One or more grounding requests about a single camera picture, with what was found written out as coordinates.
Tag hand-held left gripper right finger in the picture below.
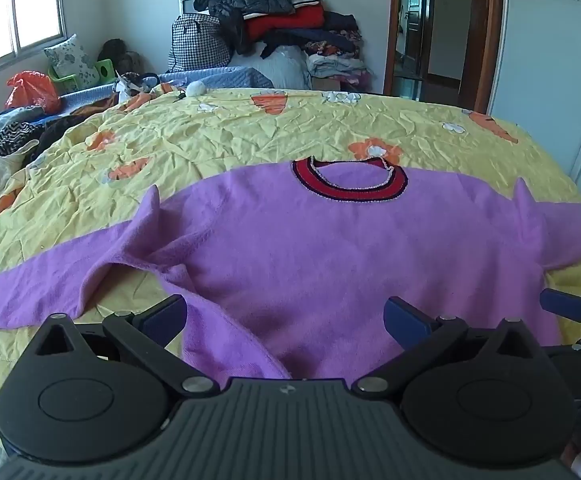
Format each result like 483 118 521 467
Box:
351 296 562 403

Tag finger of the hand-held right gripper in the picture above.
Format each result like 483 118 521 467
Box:
539 287 581 330

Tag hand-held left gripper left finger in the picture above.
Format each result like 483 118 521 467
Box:
19 294 220 402

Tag purple sweater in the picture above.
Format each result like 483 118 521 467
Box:
0 156 581 381

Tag stack of folded clothes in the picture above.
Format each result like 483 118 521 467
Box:
305 52 373 93

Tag yellow carrot print quilt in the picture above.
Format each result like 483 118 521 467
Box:
0 87 581 461

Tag black white zigzag cloth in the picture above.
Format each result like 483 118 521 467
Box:
0 122 41 157

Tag white wardrobe door flower stickers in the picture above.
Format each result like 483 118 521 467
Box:
487 0 581 181

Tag blue quilted blanket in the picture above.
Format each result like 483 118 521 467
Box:
0 66 276 126

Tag green plastic stool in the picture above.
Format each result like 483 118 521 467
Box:
48 59 116 96

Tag orange plastic bag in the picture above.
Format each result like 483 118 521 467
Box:
4 71 62 113

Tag dark brown plush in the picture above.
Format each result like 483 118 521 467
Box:
98 38 146 76

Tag floral pillow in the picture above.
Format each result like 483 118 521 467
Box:
44 34 101 88

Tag houndstooth bag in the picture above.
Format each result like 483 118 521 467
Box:
168 13 236 73

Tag light grey bundle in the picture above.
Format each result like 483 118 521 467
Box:
230 45 313 91

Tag wooden door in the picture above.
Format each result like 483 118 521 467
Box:
384 0 506 113

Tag red folded garment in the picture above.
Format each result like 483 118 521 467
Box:
243 6 327 43

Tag black and white strap bag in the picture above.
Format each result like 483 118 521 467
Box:
114 72 161 97

